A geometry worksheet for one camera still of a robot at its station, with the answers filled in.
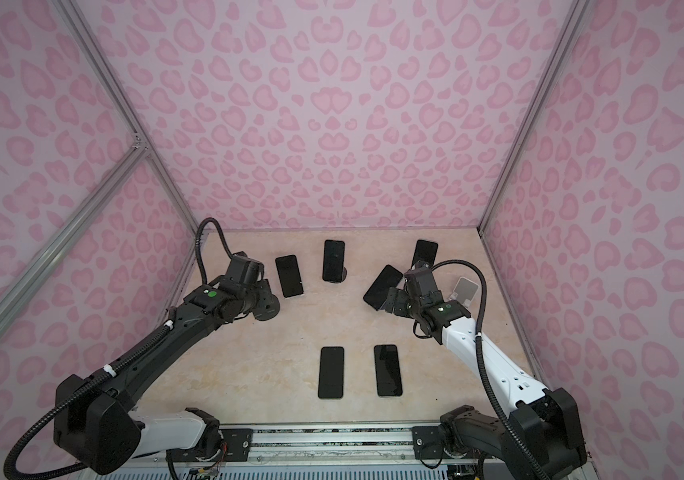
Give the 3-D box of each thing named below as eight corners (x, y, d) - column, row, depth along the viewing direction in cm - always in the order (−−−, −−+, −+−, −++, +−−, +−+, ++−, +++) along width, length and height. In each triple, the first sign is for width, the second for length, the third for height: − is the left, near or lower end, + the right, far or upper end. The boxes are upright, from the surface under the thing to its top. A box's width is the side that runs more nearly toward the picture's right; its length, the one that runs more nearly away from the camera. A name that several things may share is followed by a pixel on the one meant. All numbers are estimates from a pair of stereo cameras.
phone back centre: (324, 284, 106) (321, 261, 96) (326, 264, 112) (323, 240, 102) (344, 284, 106) (342, 261, 96) (344, 263, 112) (343, 240, 102)
